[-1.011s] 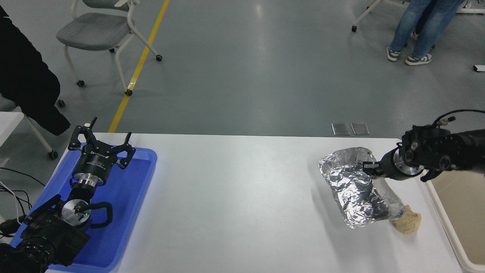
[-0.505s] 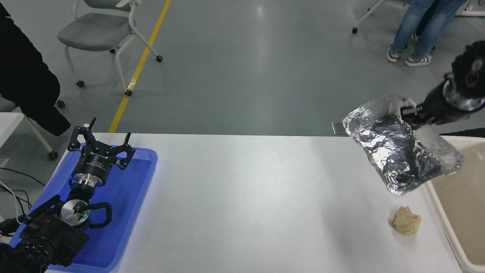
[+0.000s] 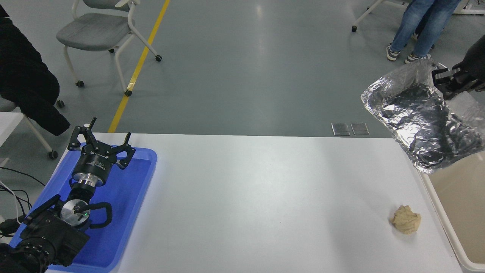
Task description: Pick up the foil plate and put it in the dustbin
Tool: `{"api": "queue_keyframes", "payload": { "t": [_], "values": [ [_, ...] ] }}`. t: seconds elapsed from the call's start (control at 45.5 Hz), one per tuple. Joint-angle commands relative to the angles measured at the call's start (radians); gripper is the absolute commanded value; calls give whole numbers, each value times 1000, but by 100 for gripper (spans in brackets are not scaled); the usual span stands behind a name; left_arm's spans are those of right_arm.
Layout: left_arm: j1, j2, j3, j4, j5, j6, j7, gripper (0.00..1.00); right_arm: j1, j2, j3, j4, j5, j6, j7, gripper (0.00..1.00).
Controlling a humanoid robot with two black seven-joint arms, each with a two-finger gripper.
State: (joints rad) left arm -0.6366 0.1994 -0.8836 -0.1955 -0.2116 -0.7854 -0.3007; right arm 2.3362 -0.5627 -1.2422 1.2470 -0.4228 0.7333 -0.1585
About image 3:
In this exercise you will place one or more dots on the seated person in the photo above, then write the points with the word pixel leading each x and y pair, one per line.
pixel 26 79

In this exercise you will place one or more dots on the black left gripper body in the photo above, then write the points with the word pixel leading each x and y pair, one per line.
pixel 94 163

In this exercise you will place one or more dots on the metal floor plate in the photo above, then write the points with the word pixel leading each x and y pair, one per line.
pixel 340 129
pixel 360 128

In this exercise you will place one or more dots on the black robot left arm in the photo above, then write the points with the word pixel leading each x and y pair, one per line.
pixel 53 235

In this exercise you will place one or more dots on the crumpled tan paper ball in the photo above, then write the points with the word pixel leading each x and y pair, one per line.
pixel 405 220

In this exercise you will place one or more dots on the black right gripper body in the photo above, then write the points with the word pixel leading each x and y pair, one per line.
pixel 475 60

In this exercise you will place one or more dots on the grey chair with casters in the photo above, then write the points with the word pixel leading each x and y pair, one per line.
pixel 94 30

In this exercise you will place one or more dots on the white frame leg with caster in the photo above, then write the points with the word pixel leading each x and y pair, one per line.
pixel 365 15

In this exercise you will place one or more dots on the white stand base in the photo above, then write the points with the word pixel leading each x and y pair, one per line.
pixel 468 12

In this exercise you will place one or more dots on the standing person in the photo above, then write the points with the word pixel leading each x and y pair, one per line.
pixel 428 26

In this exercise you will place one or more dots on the blue plastic tray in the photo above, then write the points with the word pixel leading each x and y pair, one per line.
pixel 125 197

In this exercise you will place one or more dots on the white-legged chair with casters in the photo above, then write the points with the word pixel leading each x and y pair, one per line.
pixel 38 134

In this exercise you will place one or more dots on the foil tray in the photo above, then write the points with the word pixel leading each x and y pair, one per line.
pixel 416 117

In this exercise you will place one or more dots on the large pale bin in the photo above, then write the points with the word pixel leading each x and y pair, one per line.
pixel 462 212

